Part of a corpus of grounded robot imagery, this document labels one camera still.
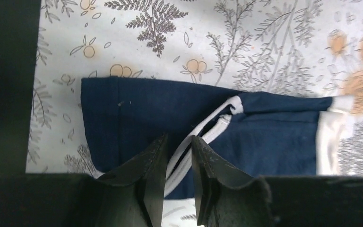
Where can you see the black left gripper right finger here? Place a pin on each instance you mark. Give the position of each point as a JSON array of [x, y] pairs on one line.
[[225, 196]]

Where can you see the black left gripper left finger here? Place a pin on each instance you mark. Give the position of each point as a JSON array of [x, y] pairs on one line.
[[130, 195]]

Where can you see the navy blue underwear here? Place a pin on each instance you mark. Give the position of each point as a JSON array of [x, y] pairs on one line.
[[260, 133]]

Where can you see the floral table cloth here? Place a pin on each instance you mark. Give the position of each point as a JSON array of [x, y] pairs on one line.
[[292, 47]]

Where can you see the wooden organizer box glass lid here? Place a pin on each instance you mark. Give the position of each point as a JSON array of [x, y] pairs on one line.
[[19, 27]]

